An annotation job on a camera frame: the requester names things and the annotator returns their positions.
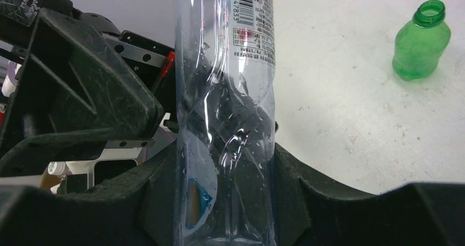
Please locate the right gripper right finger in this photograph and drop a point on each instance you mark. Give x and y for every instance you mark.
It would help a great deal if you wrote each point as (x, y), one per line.
(314, 209)

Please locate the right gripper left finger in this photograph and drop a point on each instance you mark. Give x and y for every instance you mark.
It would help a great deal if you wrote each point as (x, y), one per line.
(134, 208)

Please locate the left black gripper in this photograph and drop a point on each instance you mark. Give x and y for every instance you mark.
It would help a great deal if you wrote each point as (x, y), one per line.
(75, 93)

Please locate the clear bottle blue cap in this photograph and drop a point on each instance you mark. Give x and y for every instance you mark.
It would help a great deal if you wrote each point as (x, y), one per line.
(224, 72)

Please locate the green plastic bottle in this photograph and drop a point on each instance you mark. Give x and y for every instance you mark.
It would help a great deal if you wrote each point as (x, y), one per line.
(421, 42)

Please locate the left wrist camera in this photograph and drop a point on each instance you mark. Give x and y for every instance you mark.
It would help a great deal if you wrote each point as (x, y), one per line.
(82, 175)

